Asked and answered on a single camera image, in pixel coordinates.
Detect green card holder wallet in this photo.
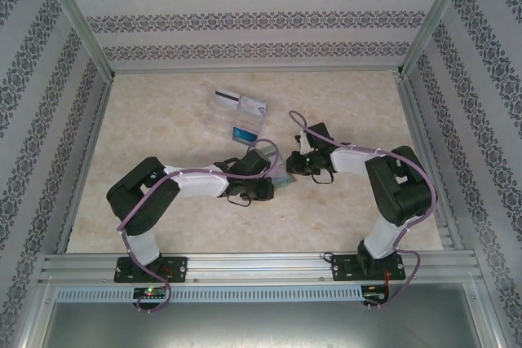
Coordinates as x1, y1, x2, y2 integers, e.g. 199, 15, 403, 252
260, 146, 297, 198

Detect grey metal sheet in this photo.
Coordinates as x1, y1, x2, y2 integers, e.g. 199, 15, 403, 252
24, 282, 502, 348

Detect clear acrylic card organizer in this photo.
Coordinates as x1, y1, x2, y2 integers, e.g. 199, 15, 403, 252
209, 86, 271, 145

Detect left controller board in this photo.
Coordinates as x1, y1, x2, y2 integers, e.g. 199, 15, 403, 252
133, 286, 169, 299

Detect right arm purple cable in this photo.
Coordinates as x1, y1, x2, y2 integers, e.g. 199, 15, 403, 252
287, 109, 438, 312

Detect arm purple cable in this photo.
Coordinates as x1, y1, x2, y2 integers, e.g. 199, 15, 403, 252
117, 139, 283, 315
287, 109, 438, 312

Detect aluminium frame post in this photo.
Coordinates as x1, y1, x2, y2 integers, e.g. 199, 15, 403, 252
397, 0, 478, 78
34, 0, 115, 80

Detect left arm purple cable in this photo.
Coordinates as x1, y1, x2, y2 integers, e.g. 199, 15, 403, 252
117, 139, 283, 315

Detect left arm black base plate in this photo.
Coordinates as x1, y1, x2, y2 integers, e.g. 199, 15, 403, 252
113, 256, 189, 284

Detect right aluminium frame post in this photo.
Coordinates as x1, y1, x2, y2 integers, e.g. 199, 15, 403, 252
397, 0, 478, 78

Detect right controller board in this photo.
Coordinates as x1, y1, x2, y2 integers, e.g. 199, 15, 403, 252
362, 284, 391, 304

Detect left aluminium side rail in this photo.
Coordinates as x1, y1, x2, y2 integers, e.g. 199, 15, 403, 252
55, 78, 115, 255

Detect aluminium mounting rail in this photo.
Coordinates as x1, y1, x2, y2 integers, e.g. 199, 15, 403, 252
38, 253, 484, 284

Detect controller board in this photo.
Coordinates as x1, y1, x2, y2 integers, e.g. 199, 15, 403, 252
362, 284, 391, 304
133, 286, 169, 299

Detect left aluminium frame post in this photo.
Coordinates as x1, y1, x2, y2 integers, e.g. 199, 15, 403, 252
34, 0, 115, 80

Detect slotted grey cable duct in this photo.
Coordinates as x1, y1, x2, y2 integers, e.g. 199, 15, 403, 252
55, 286, 364, 303

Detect right aluminium side rail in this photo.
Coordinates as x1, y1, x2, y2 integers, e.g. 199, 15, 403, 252
397, 77, 464, 251

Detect aluminium side rail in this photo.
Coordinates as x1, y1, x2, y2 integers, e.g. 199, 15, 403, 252
55, 78, 115, 255
397, 77, 464, 251

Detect pink floral card stack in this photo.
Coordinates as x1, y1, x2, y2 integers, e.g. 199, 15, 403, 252
239, 97, 268, 117

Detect blue card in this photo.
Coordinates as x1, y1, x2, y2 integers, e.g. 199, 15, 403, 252
231, 127, 260, 143

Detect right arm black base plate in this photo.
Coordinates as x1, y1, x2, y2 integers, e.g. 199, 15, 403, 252
330, 253, 407, 282

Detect white card with magnetic stripe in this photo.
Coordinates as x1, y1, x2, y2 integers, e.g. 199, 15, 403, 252
215, 89, 241, 109

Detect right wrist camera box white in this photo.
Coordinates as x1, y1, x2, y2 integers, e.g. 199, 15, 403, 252
295, 130, 313, 153

